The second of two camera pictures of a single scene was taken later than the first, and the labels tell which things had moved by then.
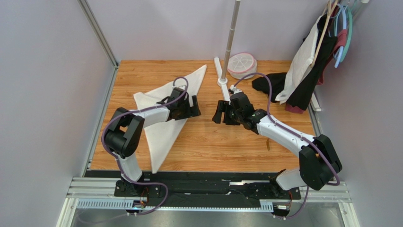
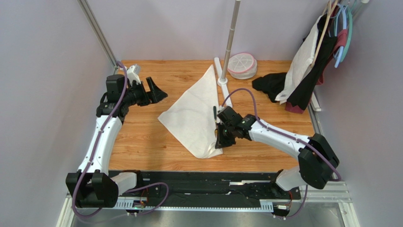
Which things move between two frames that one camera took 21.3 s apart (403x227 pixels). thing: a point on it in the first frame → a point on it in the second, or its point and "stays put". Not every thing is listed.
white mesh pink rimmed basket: (240, 65) stays put
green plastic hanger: (351, 33) stays put
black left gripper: (196, 111) → (159, 95)
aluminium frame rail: (96, 27) stays put
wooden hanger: (330, 13) stays put
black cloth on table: (277, 81) stays put
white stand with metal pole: (223, 81) stays put
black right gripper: (227, 114) → (223, 131)
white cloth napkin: (161, 137) → (191, 119)
